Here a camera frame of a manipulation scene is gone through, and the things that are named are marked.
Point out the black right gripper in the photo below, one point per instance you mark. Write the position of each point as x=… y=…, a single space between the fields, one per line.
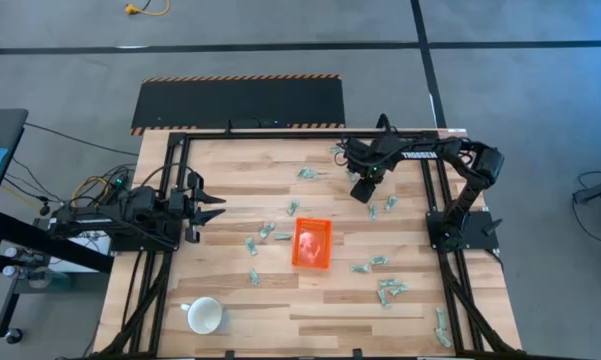
x=375 y=152

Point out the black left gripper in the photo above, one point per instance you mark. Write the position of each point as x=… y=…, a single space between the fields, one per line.
x=179 y=207

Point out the orange plastic slotted basket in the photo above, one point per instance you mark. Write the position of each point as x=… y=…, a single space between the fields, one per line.
x=312 y=245

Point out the pile of grey items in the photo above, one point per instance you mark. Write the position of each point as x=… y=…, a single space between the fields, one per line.
x=443 y=337

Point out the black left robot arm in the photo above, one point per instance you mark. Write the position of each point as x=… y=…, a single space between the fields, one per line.
x=140 y=205

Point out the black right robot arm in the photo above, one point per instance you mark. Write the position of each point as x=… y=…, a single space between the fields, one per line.
x=447 y=150

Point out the black power strip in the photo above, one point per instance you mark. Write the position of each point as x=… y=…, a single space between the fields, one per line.
x=116 y=186

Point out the white ceramic mug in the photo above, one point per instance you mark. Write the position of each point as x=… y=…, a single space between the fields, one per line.
x=205 y=315

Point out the black hazard-striped floor mat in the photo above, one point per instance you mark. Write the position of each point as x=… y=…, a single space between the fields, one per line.
x=230 y=100

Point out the white printed paper sheet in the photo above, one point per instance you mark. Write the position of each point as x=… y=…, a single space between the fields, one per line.
x=95 y=242

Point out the clear plastic bottle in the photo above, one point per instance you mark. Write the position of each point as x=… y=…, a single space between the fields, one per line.
x=12 y=271
x=17 y=254

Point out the black side desk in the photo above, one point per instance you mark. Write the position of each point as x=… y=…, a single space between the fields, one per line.
x=5 y=125

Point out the black caster wheel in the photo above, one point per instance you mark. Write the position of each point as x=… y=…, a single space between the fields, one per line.
x=13 y=336

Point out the black floor stand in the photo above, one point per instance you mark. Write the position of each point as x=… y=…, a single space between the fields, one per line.
x=597 y=192

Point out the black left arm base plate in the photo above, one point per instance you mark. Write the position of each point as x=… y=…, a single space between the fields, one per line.
x=145 y=246

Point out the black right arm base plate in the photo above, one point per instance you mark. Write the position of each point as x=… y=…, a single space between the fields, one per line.
x=480 y=232

